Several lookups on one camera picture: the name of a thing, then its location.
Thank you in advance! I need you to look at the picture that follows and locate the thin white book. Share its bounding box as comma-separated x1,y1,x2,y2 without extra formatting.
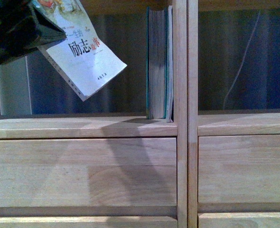
166,5,174,123

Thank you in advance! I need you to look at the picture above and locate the wooden drawer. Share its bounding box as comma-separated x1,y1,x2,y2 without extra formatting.
0,138,177,207
198,212,280,228
198,135,280,204
0,216,178,228

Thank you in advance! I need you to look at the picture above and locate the lower left wooden drawer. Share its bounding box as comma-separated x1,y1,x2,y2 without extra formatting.
0,216,178,228

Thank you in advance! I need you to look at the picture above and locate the lower right wooden drawer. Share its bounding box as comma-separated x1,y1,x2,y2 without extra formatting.
198,212,280,228

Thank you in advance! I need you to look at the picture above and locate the thick teal-covered book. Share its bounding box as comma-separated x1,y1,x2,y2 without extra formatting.
147,8,167,119

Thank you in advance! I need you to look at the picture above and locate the upper left wooden drawer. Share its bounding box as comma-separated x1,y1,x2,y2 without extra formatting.
0,138,177,207

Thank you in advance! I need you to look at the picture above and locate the upper right wooden drawer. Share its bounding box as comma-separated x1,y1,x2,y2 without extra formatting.
198,135,280,204

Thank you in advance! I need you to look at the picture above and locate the left wooden shelf unit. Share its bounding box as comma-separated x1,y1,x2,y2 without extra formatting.
0,0,187,228

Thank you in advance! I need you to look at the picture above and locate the white panel behind shelf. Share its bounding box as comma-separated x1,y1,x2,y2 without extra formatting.
0,57,32,116

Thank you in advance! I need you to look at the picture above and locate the black gripper finger holding book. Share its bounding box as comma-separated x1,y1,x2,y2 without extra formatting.
0,0,66,64

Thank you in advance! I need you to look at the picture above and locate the white cable behind shelf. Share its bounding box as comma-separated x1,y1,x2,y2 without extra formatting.
223,10,261,111

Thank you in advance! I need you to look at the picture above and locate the wooden shelf unit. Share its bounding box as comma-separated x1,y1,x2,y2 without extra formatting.
177,0,280,228
0,0,187,228

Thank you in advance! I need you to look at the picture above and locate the white Chinese storybook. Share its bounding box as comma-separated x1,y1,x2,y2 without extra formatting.
33,0,127,101

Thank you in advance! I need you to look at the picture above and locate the dark blue curtain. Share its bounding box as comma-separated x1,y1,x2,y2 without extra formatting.
27,9,280,114

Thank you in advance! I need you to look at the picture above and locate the right wooden shelf unit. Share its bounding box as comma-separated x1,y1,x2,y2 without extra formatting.
177,0,280,228

